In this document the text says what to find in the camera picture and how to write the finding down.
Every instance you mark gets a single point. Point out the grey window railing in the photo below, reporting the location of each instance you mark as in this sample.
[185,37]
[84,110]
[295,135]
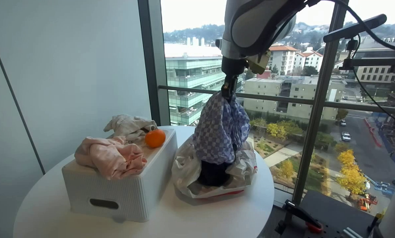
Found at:
[294,99]

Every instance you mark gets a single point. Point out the yellow black tool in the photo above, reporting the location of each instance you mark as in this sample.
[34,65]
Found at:
[376,222]

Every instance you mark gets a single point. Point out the white red plastic bag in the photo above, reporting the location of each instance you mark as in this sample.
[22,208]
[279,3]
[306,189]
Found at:
[188,176]

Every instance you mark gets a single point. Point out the navy blue cloth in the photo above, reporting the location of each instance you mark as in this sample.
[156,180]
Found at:
[214,173]

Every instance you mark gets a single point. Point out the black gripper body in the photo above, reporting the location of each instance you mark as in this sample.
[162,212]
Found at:
[233,68]

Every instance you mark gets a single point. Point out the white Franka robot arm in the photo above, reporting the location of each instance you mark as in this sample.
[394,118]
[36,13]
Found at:
[258,27]

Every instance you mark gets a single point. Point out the black tripod stand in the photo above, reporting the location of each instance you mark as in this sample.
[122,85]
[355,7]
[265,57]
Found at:
[320,110]

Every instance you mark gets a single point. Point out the cream white crumpled cloth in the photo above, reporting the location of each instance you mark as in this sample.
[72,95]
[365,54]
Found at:
[129,126]

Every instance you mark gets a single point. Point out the pink crumpled cloth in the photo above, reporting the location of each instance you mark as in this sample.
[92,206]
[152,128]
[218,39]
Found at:
[109,156]

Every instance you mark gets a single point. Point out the purple white checkered cloth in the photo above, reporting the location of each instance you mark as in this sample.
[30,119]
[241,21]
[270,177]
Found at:
[221,132]

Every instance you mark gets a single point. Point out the black stereo camera bar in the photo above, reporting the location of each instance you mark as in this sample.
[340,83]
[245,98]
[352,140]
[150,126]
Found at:
[373,62]

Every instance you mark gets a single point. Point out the orange fruit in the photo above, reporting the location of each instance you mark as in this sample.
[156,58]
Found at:
[155,138]

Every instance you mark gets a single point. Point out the white plastic box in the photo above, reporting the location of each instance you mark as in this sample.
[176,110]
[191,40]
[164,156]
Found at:
[126,193]

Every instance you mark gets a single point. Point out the green brown wrist camera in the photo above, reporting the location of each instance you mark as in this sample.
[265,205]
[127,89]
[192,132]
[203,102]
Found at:
[259,61]

